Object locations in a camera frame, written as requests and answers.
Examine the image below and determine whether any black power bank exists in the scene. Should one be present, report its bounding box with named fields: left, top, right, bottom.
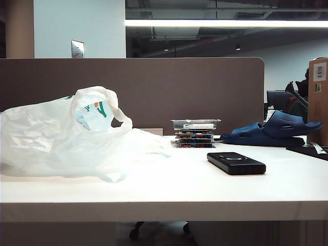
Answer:
left=207, top=152, right=267, bottom=176

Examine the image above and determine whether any white plastic shopping bag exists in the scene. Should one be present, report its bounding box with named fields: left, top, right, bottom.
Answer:
left=0, top=86, right=172, bottom=183

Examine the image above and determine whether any beige flat box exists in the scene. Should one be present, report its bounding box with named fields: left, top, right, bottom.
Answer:
left=142, top=127, right=164, bottom=136

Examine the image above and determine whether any clear plastic flat box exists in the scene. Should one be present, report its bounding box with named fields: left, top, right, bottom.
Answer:
left=170, top=118, right=221, bottom=133

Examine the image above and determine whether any colourful flat card pack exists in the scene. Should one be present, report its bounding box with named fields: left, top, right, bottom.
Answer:
left=175, top=139, right=215, bottom=145
left=175, top=134, right=215, bottom=140
left=175, top=130, right=214, bottom=136
left=174, top=143, right=215, bottom=149

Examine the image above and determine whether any brown desk partition panel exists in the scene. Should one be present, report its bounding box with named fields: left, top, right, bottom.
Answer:
left=0, top=56, right=265, bottom=136

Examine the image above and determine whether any blue slipper with slots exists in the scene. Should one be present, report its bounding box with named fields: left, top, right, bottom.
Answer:
left=261, top=110, right=323, bottom=139
left=220, top=122, right=305, bottom=147

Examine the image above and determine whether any long ceiling light strip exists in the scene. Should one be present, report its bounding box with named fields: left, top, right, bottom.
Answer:
left=125, top=19, right=328, bottom=28

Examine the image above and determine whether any dark computer monitor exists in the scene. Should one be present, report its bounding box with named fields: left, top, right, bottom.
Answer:
left=266, top=90, right=299, bottom=113

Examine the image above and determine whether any person in green shirt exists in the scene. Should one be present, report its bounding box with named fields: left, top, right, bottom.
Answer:
left=286, top=68, right=310, bottom=120

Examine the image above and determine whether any black flat mat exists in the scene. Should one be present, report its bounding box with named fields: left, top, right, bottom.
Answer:
left=286, top=143, right=328, bottom=161

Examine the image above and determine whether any brown cardboard box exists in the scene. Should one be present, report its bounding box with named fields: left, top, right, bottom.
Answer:
left=307, top=56, right=328, bottom=146

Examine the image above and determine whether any metal wall switch plate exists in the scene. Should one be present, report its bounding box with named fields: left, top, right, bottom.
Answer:
left=71, top=39, right=86, bottom=58

